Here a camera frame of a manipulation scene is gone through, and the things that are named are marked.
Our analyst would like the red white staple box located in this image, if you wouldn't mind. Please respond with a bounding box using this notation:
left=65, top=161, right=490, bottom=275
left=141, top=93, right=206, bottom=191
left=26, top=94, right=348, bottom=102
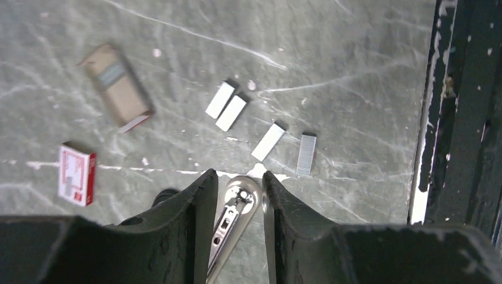
left=57, top=143, right=96, bottom=207

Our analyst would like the beige stapler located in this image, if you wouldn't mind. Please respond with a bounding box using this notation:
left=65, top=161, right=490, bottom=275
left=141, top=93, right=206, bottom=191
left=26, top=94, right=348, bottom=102
left=206, top=176, right=263, bottom=283

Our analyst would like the silver staple strip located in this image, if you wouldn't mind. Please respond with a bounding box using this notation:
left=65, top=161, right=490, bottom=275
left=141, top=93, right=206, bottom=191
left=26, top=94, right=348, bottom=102
left=251, top=120, right=288, bottom=162
left=205, top=81, right=236, bottom=119
left=296, top=133, right=317, bottom=176
left=215, top=95, right=247, bottom=131

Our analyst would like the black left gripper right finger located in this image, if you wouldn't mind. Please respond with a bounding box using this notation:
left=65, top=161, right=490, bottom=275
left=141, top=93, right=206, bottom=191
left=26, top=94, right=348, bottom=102
left=262, top=171, right=501, bottom=283

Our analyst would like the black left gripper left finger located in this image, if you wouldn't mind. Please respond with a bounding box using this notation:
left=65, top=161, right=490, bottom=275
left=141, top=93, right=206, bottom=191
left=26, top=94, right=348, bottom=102
left=1, top=169, right=218, bottom=283

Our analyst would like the black stapler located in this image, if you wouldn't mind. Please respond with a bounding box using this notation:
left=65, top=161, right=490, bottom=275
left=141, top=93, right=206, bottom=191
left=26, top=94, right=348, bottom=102
left=152, top=188, right=179, bottom=207

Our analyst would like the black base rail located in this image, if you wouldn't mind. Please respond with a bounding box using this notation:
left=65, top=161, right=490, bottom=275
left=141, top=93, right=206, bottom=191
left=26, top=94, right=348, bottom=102
left=407, top=1, right=501, bottom=251

